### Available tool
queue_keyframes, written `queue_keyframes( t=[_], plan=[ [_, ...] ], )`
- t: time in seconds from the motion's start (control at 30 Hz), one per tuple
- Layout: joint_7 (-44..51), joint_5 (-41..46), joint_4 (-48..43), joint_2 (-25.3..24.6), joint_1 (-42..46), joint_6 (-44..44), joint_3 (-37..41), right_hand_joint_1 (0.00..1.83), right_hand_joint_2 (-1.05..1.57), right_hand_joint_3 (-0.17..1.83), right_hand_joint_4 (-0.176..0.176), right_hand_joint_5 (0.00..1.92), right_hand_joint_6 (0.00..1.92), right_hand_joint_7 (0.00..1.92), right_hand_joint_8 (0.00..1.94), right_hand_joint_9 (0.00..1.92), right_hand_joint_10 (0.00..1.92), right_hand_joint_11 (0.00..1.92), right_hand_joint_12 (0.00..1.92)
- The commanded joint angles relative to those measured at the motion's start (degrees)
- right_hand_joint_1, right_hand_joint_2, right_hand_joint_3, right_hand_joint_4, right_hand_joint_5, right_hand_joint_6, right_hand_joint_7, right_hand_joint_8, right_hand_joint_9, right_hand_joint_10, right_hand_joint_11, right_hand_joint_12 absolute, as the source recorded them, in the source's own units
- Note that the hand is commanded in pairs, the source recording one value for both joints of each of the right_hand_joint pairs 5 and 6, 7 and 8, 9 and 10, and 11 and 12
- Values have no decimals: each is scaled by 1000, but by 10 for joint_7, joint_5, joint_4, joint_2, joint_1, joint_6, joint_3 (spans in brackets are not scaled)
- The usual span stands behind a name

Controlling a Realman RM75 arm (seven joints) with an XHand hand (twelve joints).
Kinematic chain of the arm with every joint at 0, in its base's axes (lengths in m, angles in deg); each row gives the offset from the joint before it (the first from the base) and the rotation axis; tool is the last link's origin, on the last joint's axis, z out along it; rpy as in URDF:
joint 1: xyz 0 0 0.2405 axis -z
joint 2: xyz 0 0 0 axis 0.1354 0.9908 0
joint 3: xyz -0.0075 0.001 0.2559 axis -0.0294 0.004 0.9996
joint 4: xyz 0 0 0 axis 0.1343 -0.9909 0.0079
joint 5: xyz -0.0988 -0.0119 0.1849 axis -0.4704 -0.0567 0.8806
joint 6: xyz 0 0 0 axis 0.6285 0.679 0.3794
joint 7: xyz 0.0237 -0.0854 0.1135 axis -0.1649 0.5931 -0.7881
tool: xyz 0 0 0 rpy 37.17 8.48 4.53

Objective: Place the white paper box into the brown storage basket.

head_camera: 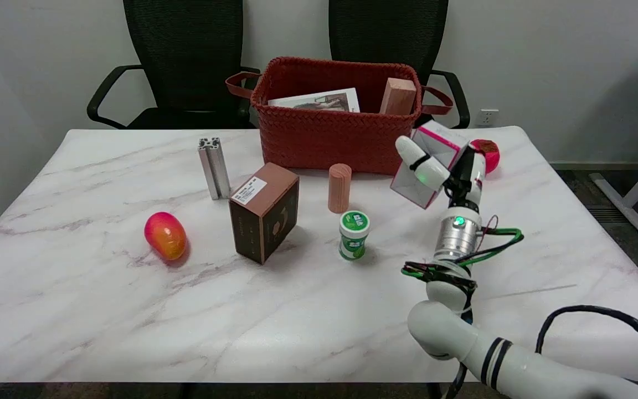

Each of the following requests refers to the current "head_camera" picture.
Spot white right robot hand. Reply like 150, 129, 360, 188
395, 136, 487, 210

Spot white paper box pink edges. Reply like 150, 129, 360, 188
390, 120, 470, 209

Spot brown woven storage basket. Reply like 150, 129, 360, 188
226, 56, 454, 176

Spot brown cardboard box white label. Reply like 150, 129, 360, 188
229, 162, 300, 265

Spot red round fruit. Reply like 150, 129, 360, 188
471, 139, 501, 175

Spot rectangular wooden block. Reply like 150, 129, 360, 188
379, 78, 417, 116

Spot wooden cylinder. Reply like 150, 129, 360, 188
328, 163, 352, 214

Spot green white gum jar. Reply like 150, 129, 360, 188
339, 211, 371, 262

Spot white picture booklet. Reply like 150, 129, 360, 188
268, 88, 361, 113

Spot black mesh office chair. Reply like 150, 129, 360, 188
87, 0, 261, 130
328, 0, 471, 129

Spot silver aluminium profile piece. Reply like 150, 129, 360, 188
198, 137, 231, 201

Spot red yellow mango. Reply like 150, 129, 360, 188
144, 212, 188, 261

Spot green robot cable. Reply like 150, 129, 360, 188
401, 227, 524, 279

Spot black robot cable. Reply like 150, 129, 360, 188
535, 305, 638, 372

